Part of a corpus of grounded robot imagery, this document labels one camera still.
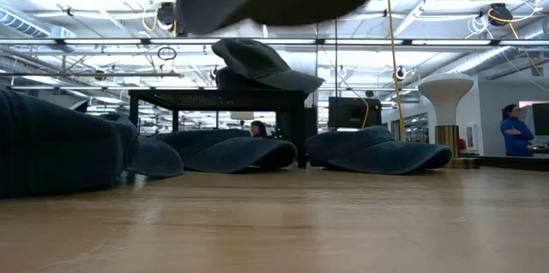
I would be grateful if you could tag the grey denim baseball cap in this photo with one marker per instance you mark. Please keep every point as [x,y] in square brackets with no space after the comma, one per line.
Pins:
[231,80]
[257,60]
[279,2]

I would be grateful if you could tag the dark blue denim baseball cap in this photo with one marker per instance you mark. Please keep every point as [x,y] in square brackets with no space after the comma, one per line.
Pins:
[231,153]
[56,144]
[377,153]

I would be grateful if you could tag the long ceiling light strip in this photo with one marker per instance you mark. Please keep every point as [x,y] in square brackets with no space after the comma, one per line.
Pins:
[103,41]

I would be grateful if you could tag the black perforated metal shelf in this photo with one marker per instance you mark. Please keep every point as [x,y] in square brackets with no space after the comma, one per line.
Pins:
[193,95]

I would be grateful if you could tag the person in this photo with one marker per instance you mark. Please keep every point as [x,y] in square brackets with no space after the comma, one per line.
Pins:
[258,129]
[514,135]

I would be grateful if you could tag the black monitor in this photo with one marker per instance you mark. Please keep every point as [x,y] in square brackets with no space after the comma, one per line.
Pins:
[541,118]
[351,112]

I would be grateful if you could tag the silver ventilation duct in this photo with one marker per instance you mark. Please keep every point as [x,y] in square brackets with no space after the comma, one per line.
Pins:
[493,60]

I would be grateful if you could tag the black aluminium table frame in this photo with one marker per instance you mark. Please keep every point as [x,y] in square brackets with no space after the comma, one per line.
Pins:
[506,163]

